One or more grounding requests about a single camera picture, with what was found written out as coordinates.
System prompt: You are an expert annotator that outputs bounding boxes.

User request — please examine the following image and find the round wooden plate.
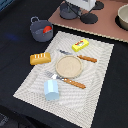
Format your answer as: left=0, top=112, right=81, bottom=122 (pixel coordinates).
left=55, top=55, right=83, bottom=78

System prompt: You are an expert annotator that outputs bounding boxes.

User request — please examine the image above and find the yellow butter box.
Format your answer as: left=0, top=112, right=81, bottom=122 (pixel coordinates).
left=72, top=39, right=89, bottom=52

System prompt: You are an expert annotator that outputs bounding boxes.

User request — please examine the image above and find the red tomato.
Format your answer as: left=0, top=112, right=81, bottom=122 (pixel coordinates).
left=43, top=26, right=52, bottom=33

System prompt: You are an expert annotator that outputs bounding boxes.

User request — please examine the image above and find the brown stove top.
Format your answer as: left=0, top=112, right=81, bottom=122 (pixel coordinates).
left=49, top=0, right=128, bottom=42

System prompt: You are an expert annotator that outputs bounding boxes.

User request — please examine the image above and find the beige bowl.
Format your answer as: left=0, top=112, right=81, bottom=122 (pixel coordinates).
left=118, top=4, right=128, bottom=30

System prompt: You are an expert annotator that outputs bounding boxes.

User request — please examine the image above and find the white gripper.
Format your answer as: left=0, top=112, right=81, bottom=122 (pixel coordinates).
left=66, top=0, right=96, bottom=11

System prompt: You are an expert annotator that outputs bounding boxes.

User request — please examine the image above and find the light blue cup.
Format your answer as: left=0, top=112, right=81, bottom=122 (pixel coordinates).
left=44, top=80, right=59, bottom=100

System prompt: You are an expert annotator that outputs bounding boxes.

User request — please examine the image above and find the knife with orange handle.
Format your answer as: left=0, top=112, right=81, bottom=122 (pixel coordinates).
left=58, top=49, right=97, bottom=63

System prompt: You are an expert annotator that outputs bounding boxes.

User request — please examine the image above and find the woven beige placemat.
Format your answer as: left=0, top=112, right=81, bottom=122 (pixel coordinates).
left=14, top=31, right=114, bottom=128

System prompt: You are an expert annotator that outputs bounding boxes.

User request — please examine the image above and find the orange bread loaf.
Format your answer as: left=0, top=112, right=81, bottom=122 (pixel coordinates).
left=30, top=52, right=51, bottom=65

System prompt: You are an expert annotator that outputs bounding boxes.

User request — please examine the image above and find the fork with orange handle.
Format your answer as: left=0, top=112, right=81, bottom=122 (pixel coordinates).
left=45, top=71, right=86, bottom=89

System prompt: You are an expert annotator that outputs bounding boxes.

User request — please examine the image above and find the grey cooking pot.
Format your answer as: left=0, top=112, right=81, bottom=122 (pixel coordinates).
left=30, top=16, right=53, bottom=42

